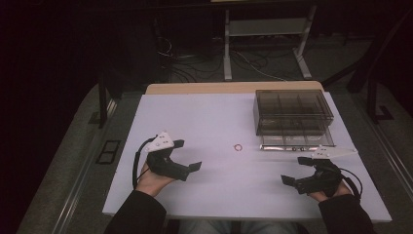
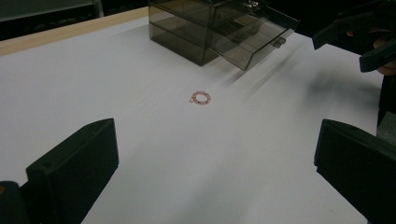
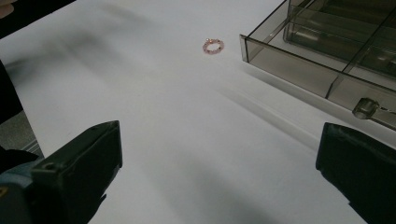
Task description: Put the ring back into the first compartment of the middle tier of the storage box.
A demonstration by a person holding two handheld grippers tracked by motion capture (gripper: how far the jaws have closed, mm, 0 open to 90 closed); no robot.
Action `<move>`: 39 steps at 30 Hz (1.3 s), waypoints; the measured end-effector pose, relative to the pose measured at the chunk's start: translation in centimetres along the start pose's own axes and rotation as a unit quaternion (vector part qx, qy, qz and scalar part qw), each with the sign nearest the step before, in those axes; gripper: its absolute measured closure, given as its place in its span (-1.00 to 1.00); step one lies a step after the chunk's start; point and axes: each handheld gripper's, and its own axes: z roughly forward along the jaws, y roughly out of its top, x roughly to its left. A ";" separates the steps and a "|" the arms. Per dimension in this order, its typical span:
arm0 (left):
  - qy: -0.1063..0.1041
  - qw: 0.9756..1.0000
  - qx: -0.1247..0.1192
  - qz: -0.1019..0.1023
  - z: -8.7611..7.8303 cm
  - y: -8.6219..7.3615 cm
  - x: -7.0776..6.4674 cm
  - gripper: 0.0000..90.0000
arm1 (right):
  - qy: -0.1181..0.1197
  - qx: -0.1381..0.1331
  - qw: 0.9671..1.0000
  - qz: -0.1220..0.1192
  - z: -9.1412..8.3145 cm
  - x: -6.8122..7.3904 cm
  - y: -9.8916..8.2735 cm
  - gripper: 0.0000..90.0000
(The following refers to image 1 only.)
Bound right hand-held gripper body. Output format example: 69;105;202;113
293;145;358;198

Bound white metal stand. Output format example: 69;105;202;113
222;4;318;82

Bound black floor cables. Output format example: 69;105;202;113
155;35;228;84

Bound left hand-held gripper cable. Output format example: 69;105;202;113
131;136;158;190

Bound smoky clear drawer box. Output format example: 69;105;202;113
252;89;335;137

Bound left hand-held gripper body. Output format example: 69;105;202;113
144;131;190;182

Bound person's left hand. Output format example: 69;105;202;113
135;161;177;198

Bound right hand-held gripper cable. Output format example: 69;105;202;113
338;167;364;200

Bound white floor cable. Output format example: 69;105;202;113
233;49;287;82

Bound black metal stand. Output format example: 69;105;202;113
320;9;413;125
96;72;125;130

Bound hand-held gripper cable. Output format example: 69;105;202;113
131;136;158;190
338;167;364;200

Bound person's right hand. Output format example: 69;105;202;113
308;180;354;204

